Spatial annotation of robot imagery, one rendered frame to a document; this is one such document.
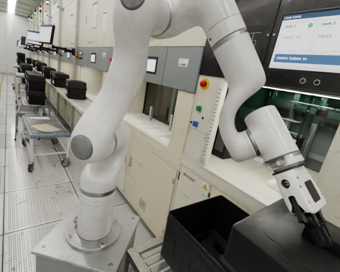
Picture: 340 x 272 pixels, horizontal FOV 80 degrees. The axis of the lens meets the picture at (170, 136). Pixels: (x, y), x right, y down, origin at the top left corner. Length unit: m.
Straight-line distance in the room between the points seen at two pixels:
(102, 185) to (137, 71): 0.37
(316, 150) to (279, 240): 1.41
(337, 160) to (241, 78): 0.51
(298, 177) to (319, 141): 1.36
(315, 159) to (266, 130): 1.37
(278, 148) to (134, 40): 0.43
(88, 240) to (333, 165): 0.88
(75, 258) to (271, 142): 0.67
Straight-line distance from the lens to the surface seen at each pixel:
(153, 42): 1.81
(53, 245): 0.85
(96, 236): 0.82
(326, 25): 1.02
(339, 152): 0.90
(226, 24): 0.54
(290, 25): 1.08
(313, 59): 1.00
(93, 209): 0.75
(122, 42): 0.57
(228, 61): 0.53
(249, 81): 0.52
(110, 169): 0.71
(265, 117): 0.56
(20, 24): 14.15
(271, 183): 1.27
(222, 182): 1.20
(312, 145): 1.91
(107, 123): 0.59
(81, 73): 3.90
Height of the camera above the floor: 1.35
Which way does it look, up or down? 16 degrees down
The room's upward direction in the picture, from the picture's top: 11 degrees clockwise
